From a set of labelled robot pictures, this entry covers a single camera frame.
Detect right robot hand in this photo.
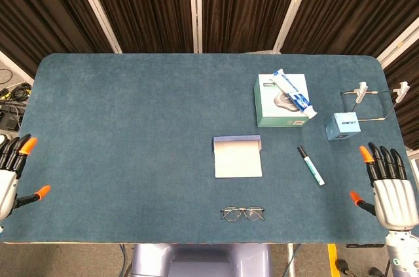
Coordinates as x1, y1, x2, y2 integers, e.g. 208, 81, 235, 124
349, 141, 419, 232

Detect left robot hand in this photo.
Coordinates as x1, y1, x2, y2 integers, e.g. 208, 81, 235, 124
0, 134, 52, 223

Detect black-rimmed eyeglasses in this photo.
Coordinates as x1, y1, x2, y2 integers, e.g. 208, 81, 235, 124
220, 205, 265, 223

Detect grey purple robot base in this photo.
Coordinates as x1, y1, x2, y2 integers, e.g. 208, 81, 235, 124
130, 243, 273, 277

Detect black flat bar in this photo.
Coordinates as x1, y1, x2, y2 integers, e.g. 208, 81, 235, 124
346, 242, 386, 249

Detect black foot pedal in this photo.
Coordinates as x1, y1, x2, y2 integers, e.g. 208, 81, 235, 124
0, 100, 26, 132

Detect small light blue cube box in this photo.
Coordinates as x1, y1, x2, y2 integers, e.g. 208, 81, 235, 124
323, 111, 361, 141

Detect white marker with black cap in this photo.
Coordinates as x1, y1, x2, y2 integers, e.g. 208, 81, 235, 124
297, 145, 326, 187

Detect white plastic clip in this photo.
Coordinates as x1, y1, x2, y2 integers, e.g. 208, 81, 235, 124
353, 82, 369, 105
392, 81, 410, 104

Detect white table leg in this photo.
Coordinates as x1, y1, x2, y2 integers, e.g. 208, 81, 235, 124
286, 243, 295, 277

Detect blue felt table mat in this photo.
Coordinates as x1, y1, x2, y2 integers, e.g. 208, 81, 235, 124
0, 53, 414, 245

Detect blue white toothpaste tube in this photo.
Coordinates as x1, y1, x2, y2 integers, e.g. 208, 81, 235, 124
269, 68, 318, 119

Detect green white product box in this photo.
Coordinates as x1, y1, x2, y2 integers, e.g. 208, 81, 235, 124
253, 73, 310, 128

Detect black yellow cable bundle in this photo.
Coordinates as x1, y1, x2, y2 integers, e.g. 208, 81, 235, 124
0, 82, 33, 101

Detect thin blue cable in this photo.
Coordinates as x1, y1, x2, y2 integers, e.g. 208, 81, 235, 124
119, 243, 129, 277

